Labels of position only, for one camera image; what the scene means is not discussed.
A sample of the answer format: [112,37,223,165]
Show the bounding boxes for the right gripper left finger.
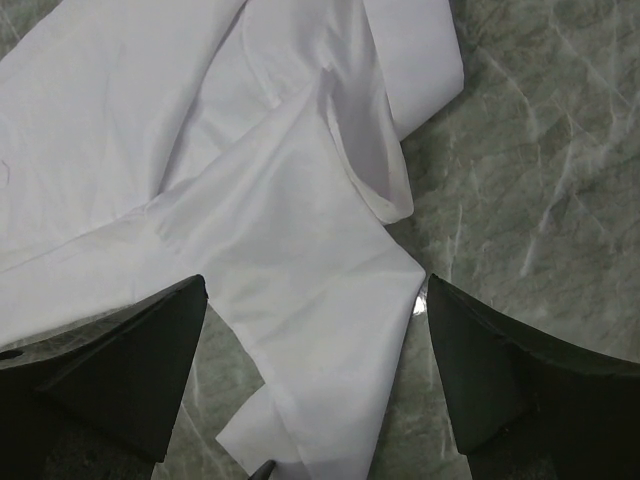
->
[1,275,208,479]

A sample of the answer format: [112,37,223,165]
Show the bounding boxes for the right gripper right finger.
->
[426,275,639,479]

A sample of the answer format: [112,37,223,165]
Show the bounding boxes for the white long sleeve shirt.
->
[1,1,464,479]

